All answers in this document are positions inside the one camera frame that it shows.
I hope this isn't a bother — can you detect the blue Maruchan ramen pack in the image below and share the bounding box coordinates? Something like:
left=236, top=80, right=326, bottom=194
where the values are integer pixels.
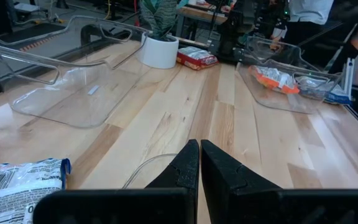
left=0, top=157, right=72, bottom=224
left=296, top=75, right=353, bottom=106

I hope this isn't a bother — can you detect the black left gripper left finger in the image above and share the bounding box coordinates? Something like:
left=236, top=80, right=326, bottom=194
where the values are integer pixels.
left=32, top=139, right=200, bottom=224

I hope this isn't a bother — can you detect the white round plant pot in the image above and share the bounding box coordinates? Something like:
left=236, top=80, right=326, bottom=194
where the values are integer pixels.
left=139, top=31, right=180, bottom=70

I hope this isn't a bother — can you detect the clear plastic bin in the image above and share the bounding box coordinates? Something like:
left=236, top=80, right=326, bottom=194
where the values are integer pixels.
left=236, top=35, right=345, bottom=115
left=122, top=153, right=178, bottom=190
left=0, top=15, right=151, bottom=130

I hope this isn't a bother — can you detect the black floor mat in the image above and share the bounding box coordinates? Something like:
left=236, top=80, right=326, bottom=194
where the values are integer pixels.
left=0, top=22, right=65, bottom=44

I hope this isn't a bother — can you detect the aluminium frame post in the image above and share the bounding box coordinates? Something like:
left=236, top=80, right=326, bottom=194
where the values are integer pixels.
left=341, top=57, right=356, bottom=98

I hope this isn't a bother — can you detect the wooden background table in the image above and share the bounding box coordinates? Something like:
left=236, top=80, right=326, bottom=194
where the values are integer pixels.
left=175, top=4, right=229, bottom=38

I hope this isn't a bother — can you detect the person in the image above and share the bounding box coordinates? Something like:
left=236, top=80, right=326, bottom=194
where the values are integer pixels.
left=286, top=0, right=335, bottom=26

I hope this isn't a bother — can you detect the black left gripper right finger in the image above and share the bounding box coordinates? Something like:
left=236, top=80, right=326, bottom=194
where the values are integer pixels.
left=200, top=139, right=358, bottom=224

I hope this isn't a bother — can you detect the green snake plant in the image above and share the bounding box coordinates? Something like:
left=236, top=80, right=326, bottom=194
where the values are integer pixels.
left=139, top=0, right=190, bottom=42

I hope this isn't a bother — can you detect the red Maruchan ramen pack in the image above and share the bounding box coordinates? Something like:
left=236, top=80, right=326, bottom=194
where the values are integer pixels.
left=176, top=46, right=219, bottom=71

